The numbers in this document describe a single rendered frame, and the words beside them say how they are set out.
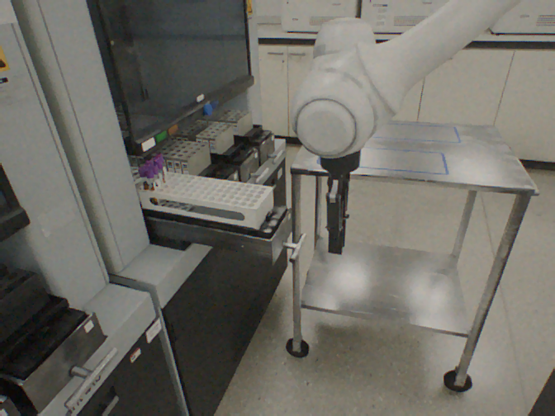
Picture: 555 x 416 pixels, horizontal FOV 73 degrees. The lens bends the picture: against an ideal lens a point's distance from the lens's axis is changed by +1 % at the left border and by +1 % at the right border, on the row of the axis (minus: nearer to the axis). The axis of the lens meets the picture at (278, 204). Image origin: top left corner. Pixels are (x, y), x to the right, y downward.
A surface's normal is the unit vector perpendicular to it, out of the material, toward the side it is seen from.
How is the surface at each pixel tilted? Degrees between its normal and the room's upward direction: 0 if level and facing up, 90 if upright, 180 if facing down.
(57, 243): 90
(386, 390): 0
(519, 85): 90
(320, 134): 95
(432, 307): 0
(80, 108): 90
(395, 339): 0
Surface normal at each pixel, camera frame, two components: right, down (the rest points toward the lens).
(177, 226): -0.33, 0.50
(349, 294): -0.03, -0.85
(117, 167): 0.94, 0.14
